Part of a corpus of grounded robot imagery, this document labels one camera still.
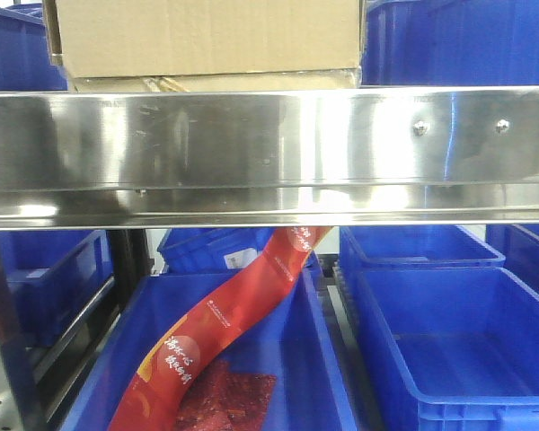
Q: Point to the large brown cardboard box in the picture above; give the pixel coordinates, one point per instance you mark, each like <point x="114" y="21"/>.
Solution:
<point x="207" y="46"/>

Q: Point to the blue plastic bin rear centre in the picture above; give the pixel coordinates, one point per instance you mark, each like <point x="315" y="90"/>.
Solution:
<point x="203" y="250"/>

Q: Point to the blue plastic bin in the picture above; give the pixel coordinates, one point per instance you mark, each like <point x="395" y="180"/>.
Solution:
<point x="451" y="349"/>
<point x="519" y="243"/>
<point x="413" y="247"/>
<point x="292" y="343"/>
<point x="452" y="43"/>
<point x="24" y="54"/>
<point x="52" y="275"/>
<point x="203" y="250"/>

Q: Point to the blue plastic bin rear right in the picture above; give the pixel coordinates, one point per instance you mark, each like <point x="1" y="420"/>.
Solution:
<point x="413" y="247"/>

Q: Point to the crumpled clear packing tape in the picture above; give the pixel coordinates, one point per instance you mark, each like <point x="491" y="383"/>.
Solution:
<point x="163" y="84"/>

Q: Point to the red textured packet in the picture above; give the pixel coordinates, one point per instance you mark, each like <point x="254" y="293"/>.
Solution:
<point x="222" y="399"/>

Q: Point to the red printed paper strip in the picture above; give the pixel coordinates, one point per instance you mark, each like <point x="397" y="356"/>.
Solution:
<point x="154" y="393"/>

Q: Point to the blue plastic bin upper right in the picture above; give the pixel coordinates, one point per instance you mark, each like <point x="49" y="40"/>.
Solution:
<point x="452" y="43"/>

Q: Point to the blue plastic bin left lower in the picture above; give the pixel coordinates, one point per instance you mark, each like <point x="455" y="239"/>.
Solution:
<point x="52" y="275"/>

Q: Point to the blue plastic bin far right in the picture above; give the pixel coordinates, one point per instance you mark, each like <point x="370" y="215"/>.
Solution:
<point x="519" y="243"/>

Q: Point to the blue plastic bin upper left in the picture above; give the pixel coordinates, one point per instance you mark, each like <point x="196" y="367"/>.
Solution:
<point x="24" y="54"/>

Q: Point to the stainless steel shelf rail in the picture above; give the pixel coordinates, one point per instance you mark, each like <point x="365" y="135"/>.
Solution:
<point x="333" y="157"/>

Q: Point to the left shelf rail bolt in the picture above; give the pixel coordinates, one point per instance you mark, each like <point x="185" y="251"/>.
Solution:
<point x="420" y="128"/>

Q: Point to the shelf rail bolt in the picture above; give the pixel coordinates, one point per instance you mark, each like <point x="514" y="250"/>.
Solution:
<point x="502" y="126"/>
<point x="420" y="128"/>

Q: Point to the right shelf rail bolt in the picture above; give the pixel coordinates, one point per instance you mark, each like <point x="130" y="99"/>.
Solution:
<point x="502" y="126"/>

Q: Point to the steel shelf upright post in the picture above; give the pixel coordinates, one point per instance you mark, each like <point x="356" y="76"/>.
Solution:
<point x="20" y="407"/>

